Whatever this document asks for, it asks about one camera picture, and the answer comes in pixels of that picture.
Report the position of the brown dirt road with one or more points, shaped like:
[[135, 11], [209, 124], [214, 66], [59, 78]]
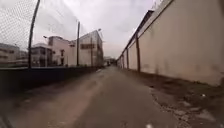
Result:
[[110, 100]]

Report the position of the pale building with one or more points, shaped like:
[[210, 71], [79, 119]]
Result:
[[71, 50]]

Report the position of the robot's own part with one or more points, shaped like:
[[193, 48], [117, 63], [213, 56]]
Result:
[[149, 126]]

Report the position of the low grey building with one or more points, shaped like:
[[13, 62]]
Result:
[[40, 55]]

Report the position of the beige wall with brown pillars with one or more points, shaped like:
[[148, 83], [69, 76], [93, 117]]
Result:
[[180, 43]]

